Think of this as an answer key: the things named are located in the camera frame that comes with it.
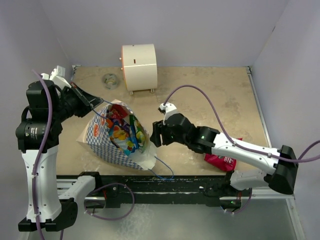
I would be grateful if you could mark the blue gummy candy bag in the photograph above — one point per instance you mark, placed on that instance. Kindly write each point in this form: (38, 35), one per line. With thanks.
(122, 140)

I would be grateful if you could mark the white cylindrical box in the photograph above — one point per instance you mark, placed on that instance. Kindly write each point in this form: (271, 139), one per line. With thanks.
(139, 67)

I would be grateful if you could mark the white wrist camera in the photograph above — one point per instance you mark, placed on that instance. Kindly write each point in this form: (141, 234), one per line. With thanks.
(167, 109)
(57, 76)

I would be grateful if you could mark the red orange snack packet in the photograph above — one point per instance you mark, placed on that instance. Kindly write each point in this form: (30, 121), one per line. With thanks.
(116, 111)

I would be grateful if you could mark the purple snack packet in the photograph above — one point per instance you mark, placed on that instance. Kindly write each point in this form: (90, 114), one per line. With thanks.
(122, 124)

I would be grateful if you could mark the green snack bag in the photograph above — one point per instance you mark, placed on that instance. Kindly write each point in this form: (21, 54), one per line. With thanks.
(137, 134)

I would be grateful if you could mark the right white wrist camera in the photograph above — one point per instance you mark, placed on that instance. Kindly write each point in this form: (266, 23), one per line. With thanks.
(167, 109)

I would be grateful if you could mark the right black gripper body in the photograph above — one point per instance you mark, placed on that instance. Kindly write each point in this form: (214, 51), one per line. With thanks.
(168, 137)

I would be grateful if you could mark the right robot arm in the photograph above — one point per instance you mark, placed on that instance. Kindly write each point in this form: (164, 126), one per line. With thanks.
(276, 167)

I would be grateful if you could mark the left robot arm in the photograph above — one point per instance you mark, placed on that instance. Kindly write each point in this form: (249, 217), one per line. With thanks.
(49, 105)

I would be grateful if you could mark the clear tape roll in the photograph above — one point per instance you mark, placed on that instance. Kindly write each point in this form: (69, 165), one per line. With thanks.
(110, 81)

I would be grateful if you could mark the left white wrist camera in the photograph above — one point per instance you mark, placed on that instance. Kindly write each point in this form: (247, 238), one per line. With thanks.
(57, 76)

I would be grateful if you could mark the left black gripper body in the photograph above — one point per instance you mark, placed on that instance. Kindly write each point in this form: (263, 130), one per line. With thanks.
(72, 103)

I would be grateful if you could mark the red chips bag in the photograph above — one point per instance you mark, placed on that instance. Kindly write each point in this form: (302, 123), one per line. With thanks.
(223, 163)

